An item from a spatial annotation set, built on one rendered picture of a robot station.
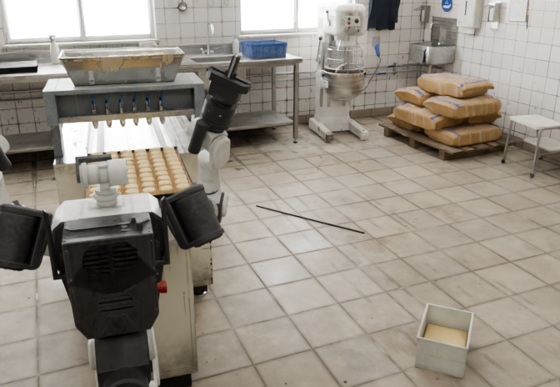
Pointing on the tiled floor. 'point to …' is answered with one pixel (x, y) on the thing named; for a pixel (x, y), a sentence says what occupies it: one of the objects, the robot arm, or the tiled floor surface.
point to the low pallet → (442, 143)
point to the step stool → (537, 136)
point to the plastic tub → (443, 339)
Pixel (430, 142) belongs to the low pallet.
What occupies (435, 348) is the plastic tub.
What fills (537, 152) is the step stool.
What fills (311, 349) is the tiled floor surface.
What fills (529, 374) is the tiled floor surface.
